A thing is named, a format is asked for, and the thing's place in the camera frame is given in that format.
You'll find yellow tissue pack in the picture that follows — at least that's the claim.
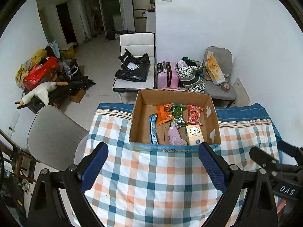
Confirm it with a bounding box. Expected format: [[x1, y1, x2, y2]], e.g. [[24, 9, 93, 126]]
[[185, 124, 204, 146]]

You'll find purple knotted towel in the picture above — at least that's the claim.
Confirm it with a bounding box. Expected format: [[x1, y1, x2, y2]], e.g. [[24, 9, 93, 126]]
[[167, 123, 187, 146]]

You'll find red snack packet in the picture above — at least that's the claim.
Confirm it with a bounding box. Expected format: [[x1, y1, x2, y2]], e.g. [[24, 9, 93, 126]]
[[185, 105, 204, 126]]

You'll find green snack packet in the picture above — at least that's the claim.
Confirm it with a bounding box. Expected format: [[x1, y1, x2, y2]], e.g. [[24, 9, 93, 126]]
[[170, 103, 187, 127]]

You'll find orange snack packet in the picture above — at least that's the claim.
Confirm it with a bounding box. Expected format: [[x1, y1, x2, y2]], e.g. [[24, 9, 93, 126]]
[[156, 104, 174, 125]]

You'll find blue long snack stick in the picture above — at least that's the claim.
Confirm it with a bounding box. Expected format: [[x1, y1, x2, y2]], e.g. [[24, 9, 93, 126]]
[[149, 114, 158, 145]]

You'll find grey chair near table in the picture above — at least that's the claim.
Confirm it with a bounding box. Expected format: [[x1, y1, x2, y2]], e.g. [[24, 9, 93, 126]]
[[27, 106, 89, 171]]

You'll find plaid checkered tablecloth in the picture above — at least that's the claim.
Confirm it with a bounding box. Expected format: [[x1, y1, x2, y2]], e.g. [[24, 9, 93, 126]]
[[84, 103, 282, 226]]

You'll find wooden chair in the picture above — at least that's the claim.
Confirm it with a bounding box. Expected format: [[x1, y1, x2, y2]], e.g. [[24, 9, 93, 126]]
[[1, 130, 40, 183]]

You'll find small cardboard box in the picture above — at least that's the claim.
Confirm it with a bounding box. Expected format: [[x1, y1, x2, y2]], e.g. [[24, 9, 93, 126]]
[[68, 89, 85, 103]]

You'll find cardboard milk box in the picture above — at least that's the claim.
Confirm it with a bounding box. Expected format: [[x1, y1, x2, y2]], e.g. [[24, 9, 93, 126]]
[[129, 89, 221, 152]]

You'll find tape roll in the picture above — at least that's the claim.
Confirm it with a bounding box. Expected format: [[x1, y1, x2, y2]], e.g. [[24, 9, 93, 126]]
[[221, 82, 231, 92]]

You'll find white goose plush toy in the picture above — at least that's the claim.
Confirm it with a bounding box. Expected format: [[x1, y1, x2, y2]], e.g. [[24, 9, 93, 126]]
[[17, 82, 68, 108]]

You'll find yellow paper bag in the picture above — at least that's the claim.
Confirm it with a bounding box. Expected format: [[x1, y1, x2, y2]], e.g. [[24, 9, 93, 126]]
[[204, 51, 226, 86]]

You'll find patterned tote bag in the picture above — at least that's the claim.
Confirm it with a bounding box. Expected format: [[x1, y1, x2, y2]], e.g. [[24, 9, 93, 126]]
[[175, 58, 205, 93]]

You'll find pink suitcase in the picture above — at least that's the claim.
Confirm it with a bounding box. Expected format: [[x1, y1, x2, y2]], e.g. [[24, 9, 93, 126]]
[[156, 61, 179, 89]]

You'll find red plastic bag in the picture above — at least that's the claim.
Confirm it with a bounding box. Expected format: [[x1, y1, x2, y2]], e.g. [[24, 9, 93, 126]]
[[23, 56, 58, 90]]

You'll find black plastic bag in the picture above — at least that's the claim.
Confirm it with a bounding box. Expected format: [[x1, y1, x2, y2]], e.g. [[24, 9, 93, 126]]
[[115, 49, 151, 82]]

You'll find yellow cloth pile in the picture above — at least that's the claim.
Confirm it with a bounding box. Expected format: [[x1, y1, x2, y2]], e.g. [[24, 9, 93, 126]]
[[15, 49, 47, 89]]

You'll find white padded chair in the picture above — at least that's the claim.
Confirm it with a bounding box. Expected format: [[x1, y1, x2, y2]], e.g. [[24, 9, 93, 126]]
[[112, 32, 156, 93]]

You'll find grey chair by wall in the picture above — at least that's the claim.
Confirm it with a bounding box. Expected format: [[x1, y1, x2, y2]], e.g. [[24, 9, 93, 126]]
[[203, 46, 236, 102]]

